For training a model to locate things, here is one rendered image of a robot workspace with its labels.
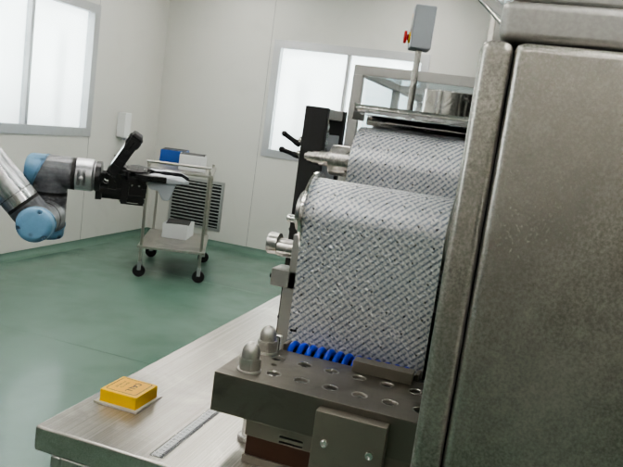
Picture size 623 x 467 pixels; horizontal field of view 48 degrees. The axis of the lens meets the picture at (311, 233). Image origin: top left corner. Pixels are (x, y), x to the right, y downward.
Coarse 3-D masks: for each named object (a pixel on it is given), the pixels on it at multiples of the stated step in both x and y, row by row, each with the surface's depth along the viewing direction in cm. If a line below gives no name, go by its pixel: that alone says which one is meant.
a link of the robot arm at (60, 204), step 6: (42, 192) 158; (48, 198) 158; (54, 198) 158; (60, 198) 160; (66, 198) 162; (54, 204) 156; (60, 204) 160; (66, 204) 162; (60, 210) 158; (60, 216) 156; (60, 222) 157; (60, 228) 161; (54, 234) 160; (60, 234) 162
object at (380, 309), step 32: (320, 256) 116; (352, 256) 114; (320, 288) 116; (352, 288) 115; (384, 288) 113; (416, 288) 111; (320, 320) 117; (352, 320) 115; (384, 320) 113; (416, 320) 112; (352, 352) 116; (384, 352) 114; (416, 352) 112
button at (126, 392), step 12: (108, 384) 118; (120, 384) 119; (132, 384) 120; (144, 384) 120; (108, 396) 116; (120, 396) 115; (132, 396) 115; (144, 396) 117; (156, 396) 121; (132, 408) 115
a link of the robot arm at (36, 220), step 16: (0, 160) 144; (0, 176) 143; (16, 176) 145; (0, 192) 144; (16, 192) 145; (32, 192) 147; (16, 208) 145; (32, 208) 144; (48, 208) 149; (16, 224) 144; (32, 224) 144; (48, 224) 145; (32, 240) 145
